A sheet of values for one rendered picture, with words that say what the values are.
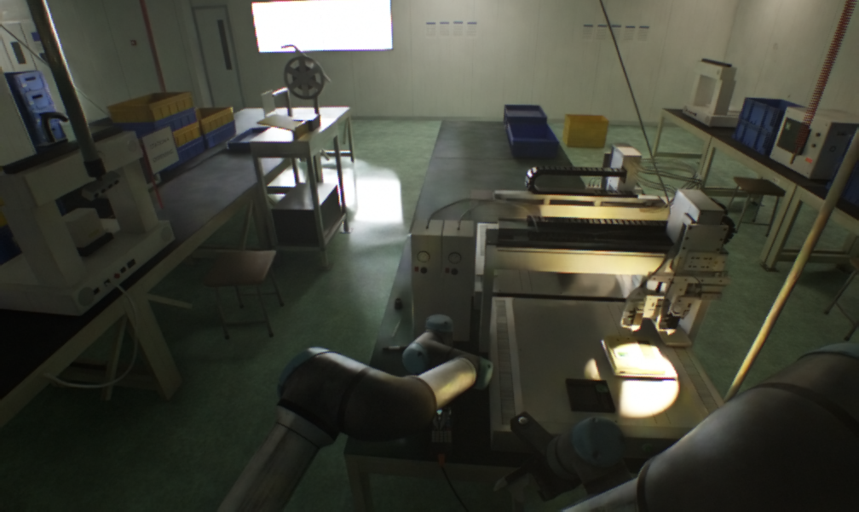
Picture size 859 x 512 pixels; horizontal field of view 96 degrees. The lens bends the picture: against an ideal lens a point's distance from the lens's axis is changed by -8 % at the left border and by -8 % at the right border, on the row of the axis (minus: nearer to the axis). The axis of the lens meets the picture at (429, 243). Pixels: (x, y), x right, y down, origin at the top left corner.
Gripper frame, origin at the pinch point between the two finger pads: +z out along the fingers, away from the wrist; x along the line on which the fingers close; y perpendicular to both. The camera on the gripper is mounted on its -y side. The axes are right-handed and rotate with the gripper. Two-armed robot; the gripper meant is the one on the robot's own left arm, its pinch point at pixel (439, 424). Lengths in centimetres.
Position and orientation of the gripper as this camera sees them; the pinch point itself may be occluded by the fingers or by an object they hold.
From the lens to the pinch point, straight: 138.4
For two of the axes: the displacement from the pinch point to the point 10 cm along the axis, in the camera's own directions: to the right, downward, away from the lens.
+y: -0.2, 2.5, -9.7
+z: 0.1, 9.7, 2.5
